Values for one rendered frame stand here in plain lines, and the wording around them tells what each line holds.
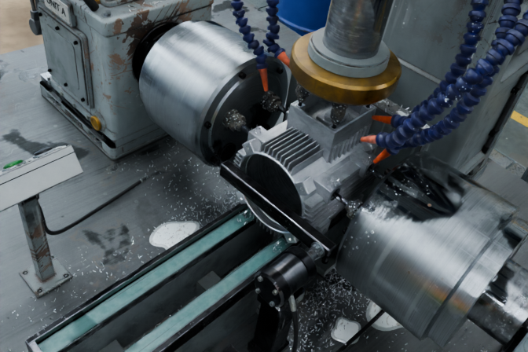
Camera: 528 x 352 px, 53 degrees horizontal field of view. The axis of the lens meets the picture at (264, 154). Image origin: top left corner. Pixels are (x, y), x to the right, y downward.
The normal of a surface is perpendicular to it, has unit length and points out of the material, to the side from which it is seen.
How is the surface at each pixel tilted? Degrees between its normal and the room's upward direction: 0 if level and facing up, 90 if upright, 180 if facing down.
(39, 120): 0
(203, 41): 13
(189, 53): 28
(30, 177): 52
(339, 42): 90
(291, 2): 90
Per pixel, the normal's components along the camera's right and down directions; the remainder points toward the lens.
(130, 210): 0.12, -0.75
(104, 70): -0.69, 0.40
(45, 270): 0.71, 0.53
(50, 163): 0.63, -0.04
